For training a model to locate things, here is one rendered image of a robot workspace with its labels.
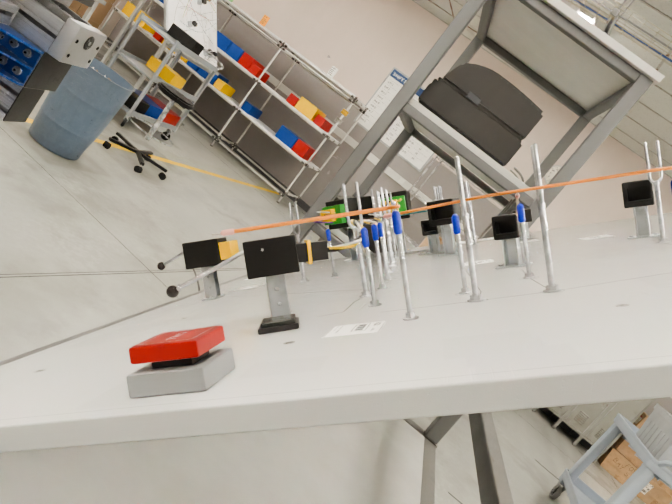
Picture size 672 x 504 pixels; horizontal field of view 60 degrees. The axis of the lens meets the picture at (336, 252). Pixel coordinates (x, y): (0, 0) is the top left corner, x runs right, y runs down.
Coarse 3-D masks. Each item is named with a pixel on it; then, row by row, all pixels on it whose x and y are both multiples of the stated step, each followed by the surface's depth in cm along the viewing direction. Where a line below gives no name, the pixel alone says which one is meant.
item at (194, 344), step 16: (160, 336) 42; (176, 336) 41; (192, 336) 40; (208, 336) 40; (224, 336) 43; (144, 352) 39; (160, 352) 39; (176, 352) 38; (192, 352) 38; (208, 352) 42
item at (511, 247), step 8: (496, 216) 77; (504, 216) 77; (512, 216) 76; (496, 224) 78; (504, 224) 79; (512, 224) 78; (496, 232) 78; (504, 232) 79; (512, 232) 77; (520, 232) 77; (504, 240) 78; (512, 240) 80; (504, 248) 79; (512, 248) 80; (520, 248) 79; (504, 256) 79; (512, 256) 80; (520, 256) 79; (512, 264) 80; (520, 264) 78
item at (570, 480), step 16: (608, 432) 452; (624, 432) 423; (592, 448) 457; (640, 448) 385; (576, 464) 461; (656, 464) 362; (560, 480) 461; (576, 480) 466; (640, 480) 366; (576, 496) 414; (592, 496) 464; (624, 496) 369
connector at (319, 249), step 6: (300, 246) 62; (306, 246) 62; (312, 246) 62; (318, 246) 63; (324, 246) 63; (300, 252) 62; (306, 252) 62; (312, 252) 63; (318, 252) 63; (324, 252) 63; (300, 258) 62; (306, 258) 62; (312, 258) 63; (318, 258) 63; (324, 258) 63
